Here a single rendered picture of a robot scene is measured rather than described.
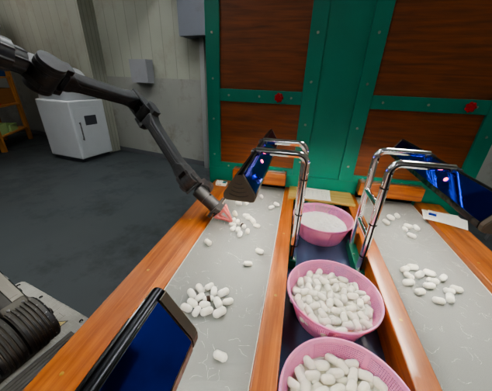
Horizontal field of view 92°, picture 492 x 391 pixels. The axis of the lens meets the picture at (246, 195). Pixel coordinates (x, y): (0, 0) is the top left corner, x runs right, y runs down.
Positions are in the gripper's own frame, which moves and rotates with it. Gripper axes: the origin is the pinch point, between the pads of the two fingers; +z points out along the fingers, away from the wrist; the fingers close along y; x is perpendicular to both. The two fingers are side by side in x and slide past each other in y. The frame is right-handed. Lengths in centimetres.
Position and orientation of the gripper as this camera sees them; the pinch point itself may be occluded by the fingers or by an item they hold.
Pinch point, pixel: (230, 220)
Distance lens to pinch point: 105.1
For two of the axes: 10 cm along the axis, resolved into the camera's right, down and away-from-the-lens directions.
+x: -6.7, 6.0, 4.4
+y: 2.0, -4.2, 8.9
